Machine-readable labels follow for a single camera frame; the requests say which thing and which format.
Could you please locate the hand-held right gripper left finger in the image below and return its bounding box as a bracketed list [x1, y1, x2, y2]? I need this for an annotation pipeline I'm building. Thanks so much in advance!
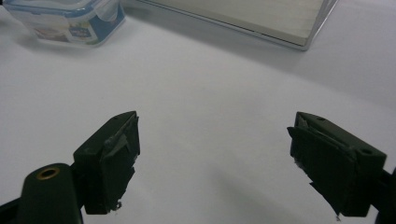
[72, 110, 141, 216]

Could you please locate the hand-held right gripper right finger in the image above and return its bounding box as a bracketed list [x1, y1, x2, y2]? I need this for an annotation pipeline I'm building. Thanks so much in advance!
[287, 111, 388, 218]

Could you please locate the clear plastic food container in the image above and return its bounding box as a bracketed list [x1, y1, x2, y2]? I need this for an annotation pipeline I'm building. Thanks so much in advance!
[2, 0, 127, 48]

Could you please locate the flat beige tray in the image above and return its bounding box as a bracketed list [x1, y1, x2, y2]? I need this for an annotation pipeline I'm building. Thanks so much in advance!
[136, 0, 339, 52]

